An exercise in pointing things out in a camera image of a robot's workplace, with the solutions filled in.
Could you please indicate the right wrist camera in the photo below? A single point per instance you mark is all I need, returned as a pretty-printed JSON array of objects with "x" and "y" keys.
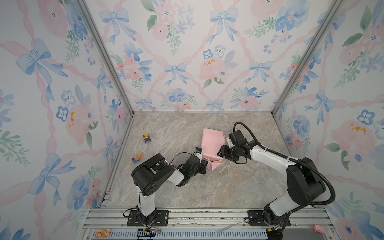
[{"x": 236, "y": 139}]

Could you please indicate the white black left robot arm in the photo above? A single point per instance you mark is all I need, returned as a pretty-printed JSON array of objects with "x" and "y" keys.
[{"x": 152, "y": 174}]

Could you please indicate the purple yellow toy figure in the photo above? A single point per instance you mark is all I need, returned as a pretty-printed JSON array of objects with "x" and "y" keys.
[{"x": 147, "y": 138}]

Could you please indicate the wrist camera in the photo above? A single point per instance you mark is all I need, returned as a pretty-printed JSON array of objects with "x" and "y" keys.
[
  {"x": 198, "y": 153},
  {"x": 236, "y": 139}
]

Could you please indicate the purple pink wrapping paper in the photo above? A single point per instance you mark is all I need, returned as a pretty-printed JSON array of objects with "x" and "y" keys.
[{"x": 212, "y": 141}]

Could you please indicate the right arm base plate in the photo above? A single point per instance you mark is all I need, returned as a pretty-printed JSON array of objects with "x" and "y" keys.
[{"x": 258, "y": 218}]

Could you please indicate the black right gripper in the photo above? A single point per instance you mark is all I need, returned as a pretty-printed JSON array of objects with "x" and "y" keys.
[{"x": 223, "y": 149}]

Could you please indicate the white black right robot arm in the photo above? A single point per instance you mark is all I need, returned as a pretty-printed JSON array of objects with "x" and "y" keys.
[{"x": 304, "y": 184}]

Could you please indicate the pink pig toy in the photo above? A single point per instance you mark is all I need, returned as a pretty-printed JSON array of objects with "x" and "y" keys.
[{"x": 319, "y": 229}]

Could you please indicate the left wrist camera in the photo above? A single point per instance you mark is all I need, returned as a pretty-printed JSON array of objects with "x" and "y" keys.
[{"x": 198, "y": 153}]

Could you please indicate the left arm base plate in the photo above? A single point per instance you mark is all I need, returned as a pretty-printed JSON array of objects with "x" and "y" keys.
[{"x": 159, "y": 218}]

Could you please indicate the orange tag label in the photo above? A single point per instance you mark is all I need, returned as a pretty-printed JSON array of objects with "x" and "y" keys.
[{"x": 103, "y": 233}]

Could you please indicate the orange blue toy figure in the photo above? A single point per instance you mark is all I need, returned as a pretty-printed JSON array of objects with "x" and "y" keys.
[{"x": 137, "y": 157}]

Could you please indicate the aluminium front rail frame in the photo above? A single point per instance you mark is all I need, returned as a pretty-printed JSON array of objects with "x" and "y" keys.
[{"x": 206, "y": 224}]

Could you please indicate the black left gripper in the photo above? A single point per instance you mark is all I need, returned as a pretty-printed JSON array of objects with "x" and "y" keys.
[{"x": 203, "y": 166}]

